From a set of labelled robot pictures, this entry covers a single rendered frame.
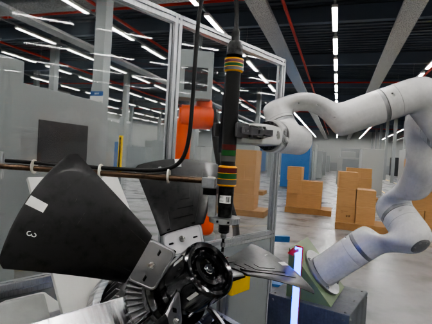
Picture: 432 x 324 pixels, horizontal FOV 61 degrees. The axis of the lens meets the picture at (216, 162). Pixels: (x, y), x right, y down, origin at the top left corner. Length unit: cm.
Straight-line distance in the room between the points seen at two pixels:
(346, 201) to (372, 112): 739
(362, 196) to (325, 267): 694
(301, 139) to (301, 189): 912
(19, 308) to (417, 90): 101
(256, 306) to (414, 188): 134
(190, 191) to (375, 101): 52
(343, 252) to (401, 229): 22
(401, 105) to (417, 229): 49
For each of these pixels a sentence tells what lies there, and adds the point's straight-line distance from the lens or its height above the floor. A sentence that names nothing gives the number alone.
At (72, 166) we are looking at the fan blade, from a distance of 73.
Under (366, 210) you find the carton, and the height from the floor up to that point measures 44.
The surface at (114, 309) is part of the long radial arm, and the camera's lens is 81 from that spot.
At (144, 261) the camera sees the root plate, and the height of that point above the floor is 123.
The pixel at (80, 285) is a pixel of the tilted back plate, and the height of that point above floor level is 113.
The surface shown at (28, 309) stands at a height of 115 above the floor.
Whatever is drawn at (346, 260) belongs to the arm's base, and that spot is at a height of 109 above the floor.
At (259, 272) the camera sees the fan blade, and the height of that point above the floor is 118.
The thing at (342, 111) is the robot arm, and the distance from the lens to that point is 102.
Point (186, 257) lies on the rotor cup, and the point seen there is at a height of 125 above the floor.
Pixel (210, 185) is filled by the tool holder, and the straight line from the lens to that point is 82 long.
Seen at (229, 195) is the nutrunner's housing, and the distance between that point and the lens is 81.
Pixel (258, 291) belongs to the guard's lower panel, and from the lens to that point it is 233.
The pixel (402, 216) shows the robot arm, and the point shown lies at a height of 127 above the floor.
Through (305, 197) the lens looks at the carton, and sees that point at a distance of 1012.
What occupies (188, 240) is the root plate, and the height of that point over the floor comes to 125.
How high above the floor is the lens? 145
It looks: 1 degrees down
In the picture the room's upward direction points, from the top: 3 degrees clockwise
